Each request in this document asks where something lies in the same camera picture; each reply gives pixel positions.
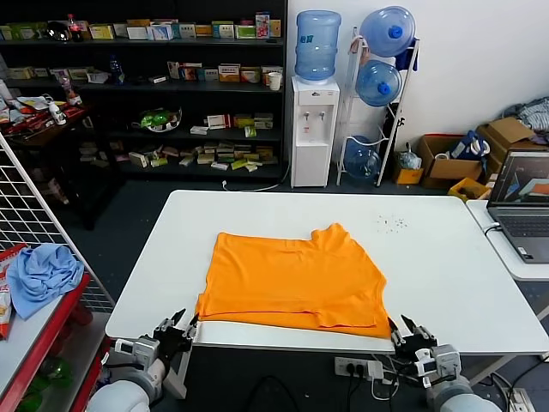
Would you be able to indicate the open brown cardboard box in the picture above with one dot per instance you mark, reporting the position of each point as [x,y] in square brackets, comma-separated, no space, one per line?
[450,169]

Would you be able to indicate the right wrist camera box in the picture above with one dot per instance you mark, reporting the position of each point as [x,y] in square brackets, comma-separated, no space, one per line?
[442,360]

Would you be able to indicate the large white table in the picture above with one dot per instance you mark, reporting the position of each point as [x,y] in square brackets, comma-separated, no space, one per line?
[429,279]

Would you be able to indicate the blue drink bottle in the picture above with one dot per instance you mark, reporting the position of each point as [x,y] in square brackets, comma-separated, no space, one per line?
[115,70]

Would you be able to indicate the red snack bag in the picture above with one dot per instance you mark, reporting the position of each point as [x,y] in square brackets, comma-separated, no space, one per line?
[5,309]

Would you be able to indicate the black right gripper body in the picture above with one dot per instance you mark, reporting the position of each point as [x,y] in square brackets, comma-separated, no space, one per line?
[412,347]

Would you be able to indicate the dark wooden table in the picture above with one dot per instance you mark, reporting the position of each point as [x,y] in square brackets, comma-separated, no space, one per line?
[51,133]

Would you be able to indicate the cola bottle red label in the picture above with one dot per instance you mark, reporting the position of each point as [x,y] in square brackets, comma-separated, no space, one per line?
[76,30]

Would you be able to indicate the light blue crumpled cloth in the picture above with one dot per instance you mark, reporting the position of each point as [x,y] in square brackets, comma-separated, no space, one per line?
[43,274]

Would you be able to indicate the basket of green packs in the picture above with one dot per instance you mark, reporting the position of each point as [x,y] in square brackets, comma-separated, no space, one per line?
[156,119]

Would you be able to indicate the dark blue cloth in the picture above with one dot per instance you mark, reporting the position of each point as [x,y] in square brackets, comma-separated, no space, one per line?
[405,56]

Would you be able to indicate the white water dispenser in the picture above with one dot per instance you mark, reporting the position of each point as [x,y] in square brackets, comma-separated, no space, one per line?
[311,154]

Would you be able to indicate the blue and white bag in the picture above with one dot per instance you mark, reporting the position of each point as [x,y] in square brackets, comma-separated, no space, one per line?
[469,143]

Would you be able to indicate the small white bottle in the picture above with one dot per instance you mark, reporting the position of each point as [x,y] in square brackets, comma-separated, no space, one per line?
[58,115]

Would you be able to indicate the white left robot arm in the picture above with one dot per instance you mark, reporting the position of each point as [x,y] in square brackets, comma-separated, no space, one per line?
[120,395]

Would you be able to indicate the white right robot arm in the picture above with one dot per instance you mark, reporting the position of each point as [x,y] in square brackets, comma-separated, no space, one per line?
[463,397]

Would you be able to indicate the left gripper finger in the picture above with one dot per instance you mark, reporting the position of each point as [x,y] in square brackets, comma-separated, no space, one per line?
[173,322]
[191,331]

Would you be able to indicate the orange white medicine box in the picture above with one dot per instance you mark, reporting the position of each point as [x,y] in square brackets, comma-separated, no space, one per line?
[229,74]

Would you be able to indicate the red white medicine box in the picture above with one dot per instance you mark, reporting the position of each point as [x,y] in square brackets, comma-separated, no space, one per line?
[218,121]

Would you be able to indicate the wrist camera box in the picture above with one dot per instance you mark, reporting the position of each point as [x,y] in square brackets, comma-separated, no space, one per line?
[442,360]
[139,349]

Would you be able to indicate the yellow medicine box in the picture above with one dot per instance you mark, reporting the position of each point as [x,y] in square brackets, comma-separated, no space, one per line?
[102,32]

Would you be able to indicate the black stand by rack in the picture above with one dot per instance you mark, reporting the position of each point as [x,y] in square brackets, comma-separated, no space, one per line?
[393,126]

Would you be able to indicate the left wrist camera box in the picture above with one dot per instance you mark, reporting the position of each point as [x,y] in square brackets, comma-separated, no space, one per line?
[139,349]

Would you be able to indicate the shiny black bowl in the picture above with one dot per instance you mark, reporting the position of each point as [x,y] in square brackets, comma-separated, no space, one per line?
[58,31]

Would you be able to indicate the pink drink bottle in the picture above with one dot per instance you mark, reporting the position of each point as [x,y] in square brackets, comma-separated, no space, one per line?
[70,90]

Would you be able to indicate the pile of striped clothes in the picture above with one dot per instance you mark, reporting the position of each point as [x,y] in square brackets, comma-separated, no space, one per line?
[534,113]

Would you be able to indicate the yellow plastic bin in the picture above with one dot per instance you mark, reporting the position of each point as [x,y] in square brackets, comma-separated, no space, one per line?
[461,192]

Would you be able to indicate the grey floor power strip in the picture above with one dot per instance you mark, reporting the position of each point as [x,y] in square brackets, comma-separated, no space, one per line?
[519,397]

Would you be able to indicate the white paper cup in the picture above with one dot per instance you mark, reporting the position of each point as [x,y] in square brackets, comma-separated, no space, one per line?
[275,81]

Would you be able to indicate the white water jug rack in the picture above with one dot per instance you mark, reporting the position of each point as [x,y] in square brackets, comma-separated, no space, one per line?
[345,129]

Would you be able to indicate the grey open laptop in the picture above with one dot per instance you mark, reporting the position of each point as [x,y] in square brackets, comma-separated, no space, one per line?
[523,223]

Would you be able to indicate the red edged shelf cart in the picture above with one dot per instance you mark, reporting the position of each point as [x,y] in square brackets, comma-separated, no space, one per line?
[64,308]

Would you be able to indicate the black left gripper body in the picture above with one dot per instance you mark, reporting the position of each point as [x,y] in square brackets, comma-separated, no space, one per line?
[171,341]

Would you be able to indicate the clear plastic bag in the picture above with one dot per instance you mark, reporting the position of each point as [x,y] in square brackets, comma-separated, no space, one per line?
[409,158]

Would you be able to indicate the small yellow box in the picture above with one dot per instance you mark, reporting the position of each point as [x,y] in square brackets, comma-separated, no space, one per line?
[409,177]

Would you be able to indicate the tall pink medicine box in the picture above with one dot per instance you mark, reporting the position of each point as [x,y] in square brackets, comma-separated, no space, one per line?
[263,25]

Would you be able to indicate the large closed cardboard box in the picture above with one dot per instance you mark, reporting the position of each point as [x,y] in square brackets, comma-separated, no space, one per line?
[508,129]

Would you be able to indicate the white power strip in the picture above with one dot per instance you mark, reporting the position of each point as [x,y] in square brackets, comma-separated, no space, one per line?
[349,367]

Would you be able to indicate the small white side table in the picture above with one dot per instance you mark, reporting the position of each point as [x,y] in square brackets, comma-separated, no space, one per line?
[478,210]

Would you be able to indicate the black shelving unit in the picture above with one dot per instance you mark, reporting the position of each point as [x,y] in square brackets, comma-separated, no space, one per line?
[180,88]

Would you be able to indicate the upright blue water jug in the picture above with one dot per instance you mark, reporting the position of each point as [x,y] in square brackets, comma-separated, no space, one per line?
[317,43]

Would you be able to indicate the orange t-shirt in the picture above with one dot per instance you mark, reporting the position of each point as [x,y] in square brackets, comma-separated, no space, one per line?
[291,283]

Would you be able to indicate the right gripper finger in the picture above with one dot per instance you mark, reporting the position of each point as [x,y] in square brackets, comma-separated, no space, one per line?
[396,337]
[422,334]

